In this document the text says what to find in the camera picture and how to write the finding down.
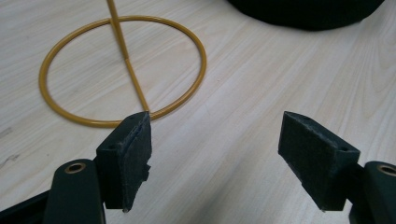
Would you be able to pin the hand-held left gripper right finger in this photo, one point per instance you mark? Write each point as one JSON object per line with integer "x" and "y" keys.
{"x": 314, "y": 161}

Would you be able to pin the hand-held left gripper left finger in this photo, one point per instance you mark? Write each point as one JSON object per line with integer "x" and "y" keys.
{"x": 124, "y": 165}

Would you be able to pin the black round object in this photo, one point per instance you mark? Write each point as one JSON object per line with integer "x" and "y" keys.
{"x": 306, "y": 14}

